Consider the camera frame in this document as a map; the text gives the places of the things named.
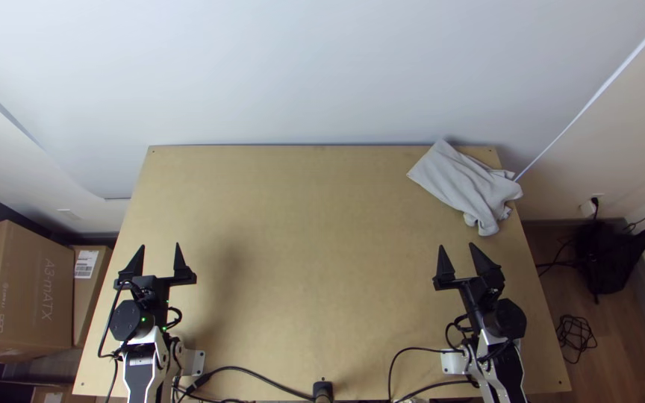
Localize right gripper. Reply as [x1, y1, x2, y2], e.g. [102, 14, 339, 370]
[432, 241, 507, 315]

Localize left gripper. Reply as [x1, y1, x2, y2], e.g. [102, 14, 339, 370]
[113, 241, 198, 310]

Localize grey t-shirt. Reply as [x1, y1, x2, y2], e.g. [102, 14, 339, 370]
[406, 138, 524, 237]

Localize small cardboard box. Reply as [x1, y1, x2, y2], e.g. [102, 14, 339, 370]
[70, 244, 114, 349]

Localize black bag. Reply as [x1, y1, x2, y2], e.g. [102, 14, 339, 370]
[573, 220, 645, 304]

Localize large cardboard box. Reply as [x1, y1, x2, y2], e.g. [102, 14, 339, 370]
[0, 219, 75, 363]

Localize coiled black cable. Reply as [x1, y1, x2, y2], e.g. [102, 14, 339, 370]
[555, 313, 599, 366]

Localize white wall outlet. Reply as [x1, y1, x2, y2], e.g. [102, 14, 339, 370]
[579, 194, 605, 219]

